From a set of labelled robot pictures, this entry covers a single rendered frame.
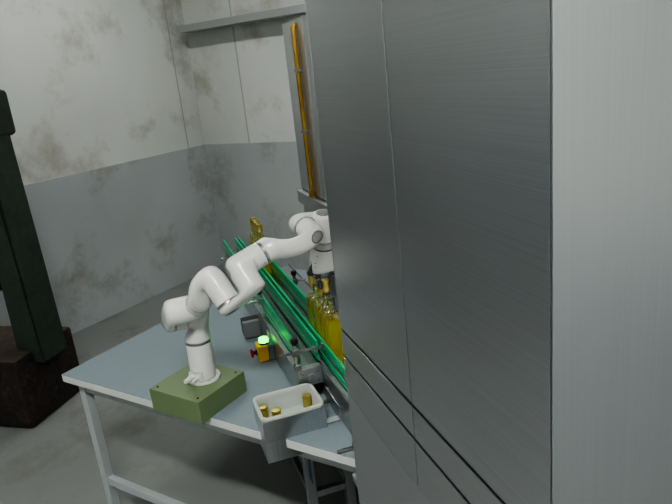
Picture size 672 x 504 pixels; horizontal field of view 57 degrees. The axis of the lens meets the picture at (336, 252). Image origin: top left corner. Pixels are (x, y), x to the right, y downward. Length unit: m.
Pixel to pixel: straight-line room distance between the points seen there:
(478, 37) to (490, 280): 0.26
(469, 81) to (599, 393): 0.35
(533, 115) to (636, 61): 0.10
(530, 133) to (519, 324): 0.20
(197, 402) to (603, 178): 1.88
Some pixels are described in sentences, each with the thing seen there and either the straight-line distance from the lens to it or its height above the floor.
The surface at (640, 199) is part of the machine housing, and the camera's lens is 0.66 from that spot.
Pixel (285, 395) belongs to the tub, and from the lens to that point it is 2.28.
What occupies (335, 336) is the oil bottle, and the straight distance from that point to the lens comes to 2.23.
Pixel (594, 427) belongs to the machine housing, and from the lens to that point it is 0.72.
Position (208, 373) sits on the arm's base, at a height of 0.87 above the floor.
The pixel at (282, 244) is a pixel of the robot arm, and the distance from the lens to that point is 1.99.
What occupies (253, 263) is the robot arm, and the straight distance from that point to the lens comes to 1.99.
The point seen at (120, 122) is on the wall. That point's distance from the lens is 5.90.
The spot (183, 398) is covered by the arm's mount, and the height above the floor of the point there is 0.84.
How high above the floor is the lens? 1.93
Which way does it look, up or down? 17 degrees down
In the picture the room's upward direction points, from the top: 6 degrees counter-clockwise
